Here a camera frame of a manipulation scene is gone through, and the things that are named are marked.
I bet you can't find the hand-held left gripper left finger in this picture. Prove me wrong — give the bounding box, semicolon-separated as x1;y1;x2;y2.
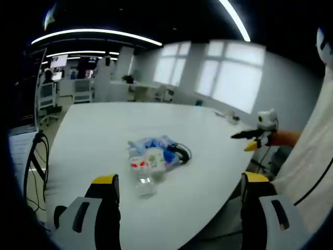
53;173;122;250

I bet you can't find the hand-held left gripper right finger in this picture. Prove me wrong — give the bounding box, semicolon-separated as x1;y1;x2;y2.
240;171;314;250

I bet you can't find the clear plastic bottle red label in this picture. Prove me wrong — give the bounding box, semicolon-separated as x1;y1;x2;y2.
129;153;160;199

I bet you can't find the blue plastic package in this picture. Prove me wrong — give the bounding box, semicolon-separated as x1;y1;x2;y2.
144;134;181;173

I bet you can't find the pale blue packet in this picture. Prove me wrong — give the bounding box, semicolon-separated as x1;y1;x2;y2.
127;139;148;157

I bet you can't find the table socket strip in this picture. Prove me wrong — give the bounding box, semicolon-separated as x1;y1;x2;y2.
213;110;240;126

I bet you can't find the large window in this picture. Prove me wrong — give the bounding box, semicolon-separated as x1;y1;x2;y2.
153;43;192;86
196;41;265;114

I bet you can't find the black tripod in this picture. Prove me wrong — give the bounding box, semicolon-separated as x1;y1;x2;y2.
23;130;50;212

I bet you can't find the white table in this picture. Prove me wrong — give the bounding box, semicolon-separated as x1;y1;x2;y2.
45;101;261;250

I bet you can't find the white worn chest device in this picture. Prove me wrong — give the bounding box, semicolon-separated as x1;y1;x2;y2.
316;26;333;68

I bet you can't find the white blue notice board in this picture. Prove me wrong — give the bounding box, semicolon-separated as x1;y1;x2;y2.
9;124;40;183

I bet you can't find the ceiling light strip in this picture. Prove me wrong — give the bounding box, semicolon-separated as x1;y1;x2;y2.
218;0;252;42

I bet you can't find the white office desk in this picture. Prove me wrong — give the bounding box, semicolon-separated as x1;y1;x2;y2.
130;82;175;103

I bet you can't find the white mesh office chair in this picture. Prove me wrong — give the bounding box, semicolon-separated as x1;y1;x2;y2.
37;82;62;127
72;78;94;104

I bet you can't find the white rounded kiosk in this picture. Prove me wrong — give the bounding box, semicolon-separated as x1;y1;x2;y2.
95;56;112;102

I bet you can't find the pink lit monitor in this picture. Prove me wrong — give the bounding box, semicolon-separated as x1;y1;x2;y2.
50;54;69;69

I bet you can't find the long curved ceiling light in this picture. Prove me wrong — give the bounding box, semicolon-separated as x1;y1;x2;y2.
31;28;163;47

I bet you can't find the thin gripper cable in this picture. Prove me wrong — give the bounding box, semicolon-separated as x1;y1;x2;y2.
256;118;279;167

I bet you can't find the black worn device cable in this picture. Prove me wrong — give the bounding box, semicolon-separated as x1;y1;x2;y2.
293;156;333;207

